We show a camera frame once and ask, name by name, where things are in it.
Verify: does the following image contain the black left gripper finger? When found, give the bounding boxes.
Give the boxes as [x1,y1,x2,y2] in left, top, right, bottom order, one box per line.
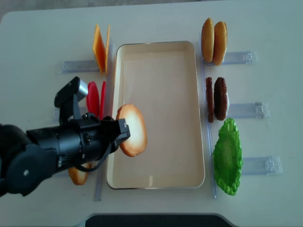
[114,119,130,143]

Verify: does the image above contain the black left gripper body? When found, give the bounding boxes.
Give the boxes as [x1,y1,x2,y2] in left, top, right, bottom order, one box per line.
[56,113,121,166]

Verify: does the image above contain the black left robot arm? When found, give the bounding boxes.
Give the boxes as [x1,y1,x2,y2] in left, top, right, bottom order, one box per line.
[0,114,130,196]

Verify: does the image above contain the left red tomato slice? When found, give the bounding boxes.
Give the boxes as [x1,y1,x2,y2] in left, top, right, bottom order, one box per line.
[86,81,99,117]

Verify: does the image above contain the red tomato slice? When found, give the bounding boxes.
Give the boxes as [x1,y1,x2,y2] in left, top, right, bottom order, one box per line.
[86,81,99,117]
[99,81,106,120]

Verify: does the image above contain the right red tomato slice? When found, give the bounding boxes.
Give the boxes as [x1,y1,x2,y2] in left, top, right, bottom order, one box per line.
[99,81,106,120]

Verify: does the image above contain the left orange cheese slice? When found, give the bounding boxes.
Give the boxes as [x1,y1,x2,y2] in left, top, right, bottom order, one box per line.
[92,24,106,74]

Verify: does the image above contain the orange cheese slice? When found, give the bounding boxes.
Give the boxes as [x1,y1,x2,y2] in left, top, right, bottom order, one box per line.
[105,25,110,75]
[92,24,106,74]

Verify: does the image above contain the left brown meat patty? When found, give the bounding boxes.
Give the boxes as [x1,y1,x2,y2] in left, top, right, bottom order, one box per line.
[205,77,214,122]

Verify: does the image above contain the brown meat patty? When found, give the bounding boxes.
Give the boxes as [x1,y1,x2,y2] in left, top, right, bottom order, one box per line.
[205,77,214,122]
[214,77,228,121]

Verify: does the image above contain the right orange cheese slice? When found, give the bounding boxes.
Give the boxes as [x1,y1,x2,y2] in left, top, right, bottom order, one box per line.
[105,25,110,75]

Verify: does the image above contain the right brown meat patty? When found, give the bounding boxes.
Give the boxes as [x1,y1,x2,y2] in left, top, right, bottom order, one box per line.
[214,77,228,121]

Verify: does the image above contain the green lettuce leaf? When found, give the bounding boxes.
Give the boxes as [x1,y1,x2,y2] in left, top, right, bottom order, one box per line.
[213,118,243,196]

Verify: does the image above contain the cream rectangular tray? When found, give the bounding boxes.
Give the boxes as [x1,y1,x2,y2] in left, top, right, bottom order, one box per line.
[107,41,205,190]

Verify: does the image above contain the left clear plastic rack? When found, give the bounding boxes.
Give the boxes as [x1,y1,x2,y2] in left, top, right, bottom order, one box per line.
[42,38,115,201]

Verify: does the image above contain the clear plastic rack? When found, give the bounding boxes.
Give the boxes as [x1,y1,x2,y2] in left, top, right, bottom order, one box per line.
[198,38,283,199]
[42,38,115,201]

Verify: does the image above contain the black base at bottom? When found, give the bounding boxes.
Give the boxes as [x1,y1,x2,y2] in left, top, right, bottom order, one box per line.
[85,214,230,227]

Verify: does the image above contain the left top bun half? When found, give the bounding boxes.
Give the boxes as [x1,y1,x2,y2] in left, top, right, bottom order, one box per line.
[201,17,214,62]

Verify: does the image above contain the bun half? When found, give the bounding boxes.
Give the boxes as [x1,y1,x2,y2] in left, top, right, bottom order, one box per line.
[213,21,228,65]
[201,17,214,62]

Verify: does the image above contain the right top bun half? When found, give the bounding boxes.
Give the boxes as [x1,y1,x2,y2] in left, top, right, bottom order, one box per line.
[213,21,228,65]

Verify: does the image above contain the right clear plastic rack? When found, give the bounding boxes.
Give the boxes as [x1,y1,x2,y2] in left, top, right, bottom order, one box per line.
[198,38,283,199]

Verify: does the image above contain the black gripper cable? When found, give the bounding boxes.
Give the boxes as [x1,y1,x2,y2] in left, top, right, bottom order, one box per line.
[75,141,112,172]

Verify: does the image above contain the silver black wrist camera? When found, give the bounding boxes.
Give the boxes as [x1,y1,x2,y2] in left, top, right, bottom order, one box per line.
[54,77,88,125]

